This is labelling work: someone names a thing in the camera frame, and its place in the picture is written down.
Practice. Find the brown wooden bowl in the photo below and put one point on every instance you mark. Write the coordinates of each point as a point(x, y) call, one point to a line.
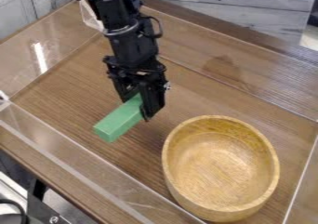
point(221, 167)

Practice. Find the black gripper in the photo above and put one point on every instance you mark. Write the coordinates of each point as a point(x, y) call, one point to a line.
point(144, 78)

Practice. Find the black metal table leg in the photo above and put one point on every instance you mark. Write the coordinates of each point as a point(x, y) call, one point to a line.
point(40, 212)

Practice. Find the clear acrylic corner bracket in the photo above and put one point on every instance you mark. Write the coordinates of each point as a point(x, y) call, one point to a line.
point(89, 16)

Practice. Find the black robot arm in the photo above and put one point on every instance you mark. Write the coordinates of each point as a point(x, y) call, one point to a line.
point(132, 31)

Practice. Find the green rectangular block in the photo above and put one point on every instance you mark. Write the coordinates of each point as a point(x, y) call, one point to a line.
point(121, 120)

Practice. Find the clear acrylic front wall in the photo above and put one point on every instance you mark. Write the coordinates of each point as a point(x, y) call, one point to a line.
point(90, 182)

